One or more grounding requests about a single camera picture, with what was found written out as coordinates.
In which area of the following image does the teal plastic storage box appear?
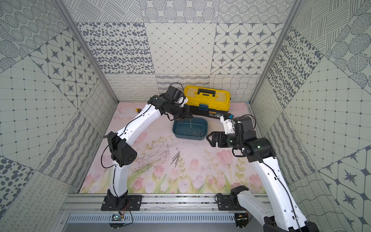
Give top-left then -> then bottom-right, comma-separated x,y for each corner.
172,118 -> 208,141

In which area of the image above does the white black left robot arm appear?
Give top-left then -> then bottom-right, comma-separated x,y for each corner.
100,85 -> 192,208

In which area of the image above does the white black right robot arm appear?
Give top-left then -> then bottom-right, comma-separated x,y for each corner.
206,113 -> 319,232

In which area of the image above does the yellow black toolbox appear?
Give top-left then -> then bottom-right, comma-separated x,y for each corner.
185,86 -> 231,119

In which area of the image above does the steel nail pile right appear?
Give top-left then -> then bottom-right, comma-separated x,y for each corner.
171,151 -> 180,164

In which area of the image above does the steel nail pile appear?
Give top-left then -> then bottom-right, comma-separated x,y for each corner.
171,151 -> 180,164
175,156 -> 180,167

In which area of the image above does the steel nail pile lower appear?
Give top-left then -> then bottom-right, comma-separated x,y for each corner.
175,156 -> 180,167

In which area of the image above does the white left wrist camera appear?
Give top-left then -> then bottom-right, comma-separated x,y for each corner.
178,96 -> 188,107

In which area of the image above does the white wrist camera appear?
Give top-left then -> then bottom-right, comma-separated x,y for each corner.
178,96 -> 188,107
220,113 -> 235,134

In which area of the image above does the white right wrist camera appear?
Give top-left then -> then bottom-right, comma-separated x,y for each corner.
220,113 -> 235,134

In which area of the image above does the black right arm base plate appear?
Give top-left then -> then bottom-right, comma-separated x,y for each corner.
214,193 -> 246,211

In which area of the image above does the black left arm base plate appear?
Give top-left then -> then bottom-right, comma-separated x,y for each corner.
101,193 -> 143,211

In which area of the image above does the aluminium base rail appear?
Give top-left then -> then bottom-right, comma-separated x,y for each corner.
59,192 -> 299,215

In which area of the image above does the white perforated cable duct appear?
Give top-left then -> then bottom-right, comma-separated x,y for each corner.
67,213 -> 235,223

